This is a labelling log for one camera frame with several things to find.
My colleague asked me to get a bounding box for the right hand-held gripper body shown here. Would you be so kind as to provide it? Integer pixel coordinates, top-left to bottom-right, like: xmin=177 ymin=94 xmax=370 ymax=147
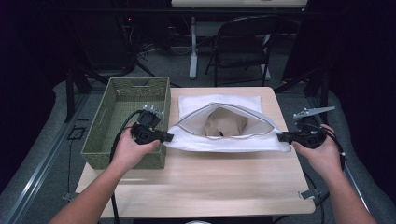
xmin=292 ymin=105 xmax=336 ymax=149

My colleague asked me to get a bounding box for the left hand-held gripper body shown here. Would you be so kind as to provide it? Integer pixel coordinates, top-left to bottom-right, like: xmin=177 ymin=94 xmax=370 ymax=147
xmin=130 ymin=105 xmax=165 ymax=146

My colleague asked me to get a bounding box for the green woven basket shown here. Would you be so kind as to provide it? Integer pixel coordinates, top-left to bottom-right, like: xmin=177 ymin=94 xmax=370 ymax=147
xmin=80 ymin=77 xmax=172 ymax=171

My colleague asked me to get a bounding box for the white mesh laundry bag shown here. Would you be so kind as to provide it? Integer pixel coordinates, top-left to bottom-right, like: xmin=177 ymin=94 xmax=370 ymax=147
xmin=163 ymin=93 xmax=292 ymax=153

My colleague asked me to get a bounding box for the beige cloth garment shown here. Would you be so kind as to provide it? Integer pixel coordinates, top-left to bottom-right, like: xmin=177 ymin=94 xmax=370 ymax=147
xmin=204 ymin=106 xmax=249 ymax=138

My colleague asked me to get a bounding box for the person's right hand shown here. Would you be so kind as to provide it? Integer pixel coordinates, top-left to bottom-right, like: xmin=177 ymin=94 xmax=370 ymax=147
xmin=292 ymin=123 xmax=346 ymax=179

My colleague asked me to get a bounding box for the person's left hand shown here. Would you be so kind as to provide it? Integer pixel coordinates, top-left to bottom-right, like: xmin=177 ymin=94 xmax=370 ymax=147
xmin=110 ymin=124 xmax=162 ymax=172

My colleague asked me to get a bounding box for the black metal stand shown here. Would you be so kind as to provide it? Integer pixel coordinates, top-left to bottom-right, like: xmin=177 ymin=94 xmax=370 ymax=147
xmin=274 ymin=66 xmax=331 ymax=127
xmin=64 ymin=62 xmax=110 ymax=124

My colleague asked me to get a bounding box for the white background desk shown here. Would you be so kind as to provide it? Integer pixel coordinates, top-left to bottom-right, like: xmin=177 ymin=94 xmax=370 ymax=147
xmin=170 ymin=0 xmax=309 ymax=80

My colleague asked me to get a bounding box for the black folding chair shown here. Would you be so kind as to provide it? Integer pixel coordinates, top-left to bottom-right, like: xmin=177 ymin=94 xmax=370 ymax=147
xmin=205 ymin=14 xmax=281 ymax=88

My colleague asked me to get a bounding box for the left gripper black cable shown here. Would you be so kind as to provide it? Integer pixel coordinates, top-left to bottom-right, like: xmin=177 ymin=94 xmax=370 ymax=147
xmin=108 ymin=110 xmax=145 ymax=224

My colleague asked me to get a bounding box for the metal floor rail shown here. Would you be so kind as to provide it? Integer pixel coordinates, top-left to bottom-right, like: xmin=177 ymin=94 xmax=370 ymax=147
xmin=306 ymin=96 xmax=376 ymax=224
xmin=0 ymin=92 xmax=92 ymax=224

